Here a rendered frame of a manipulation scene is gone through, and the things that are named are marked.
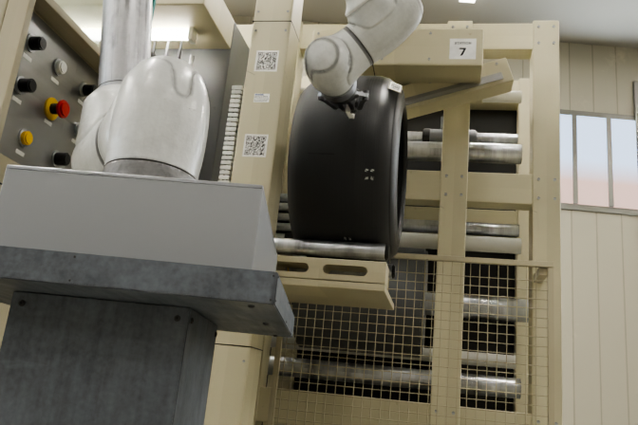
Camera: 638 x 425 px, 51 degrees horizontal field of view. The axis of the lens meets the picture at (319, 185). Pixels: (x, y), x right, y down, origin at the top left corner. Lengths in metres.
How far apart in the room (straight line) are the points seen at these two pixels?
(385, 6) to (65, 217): 0.80
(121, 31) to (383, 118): 0.75
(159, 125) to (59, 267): 0.32
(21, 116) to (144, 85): 0.49
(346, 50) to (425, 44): 1.04
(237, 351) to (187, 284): 1.12
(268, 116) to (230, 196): 1.17
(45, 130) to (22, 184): 0.61
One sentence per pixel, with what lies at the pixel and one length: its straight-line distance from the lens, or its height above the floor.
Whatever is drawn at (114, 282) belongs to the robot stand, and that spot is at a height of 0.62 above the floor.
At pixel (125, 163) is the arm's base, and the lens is 1.09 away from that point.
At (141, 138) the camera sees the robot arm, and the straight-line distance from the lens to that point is 1.10.
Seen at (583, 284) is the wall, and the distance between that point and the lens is 5.71.
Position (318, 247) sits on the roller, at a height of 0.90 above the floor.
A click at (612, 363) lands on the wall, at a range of 5.71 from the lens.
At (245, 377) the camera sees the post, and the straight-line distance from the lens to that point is 1.94.
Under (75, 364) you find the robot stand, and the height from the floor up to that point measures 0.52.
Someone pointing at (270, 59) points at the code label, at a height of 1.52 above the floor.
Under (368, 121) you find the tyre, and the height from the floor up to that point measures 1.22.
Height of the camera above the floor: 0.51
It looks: 17 degrees up
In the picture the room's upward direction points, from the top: 6 degrees clockwise
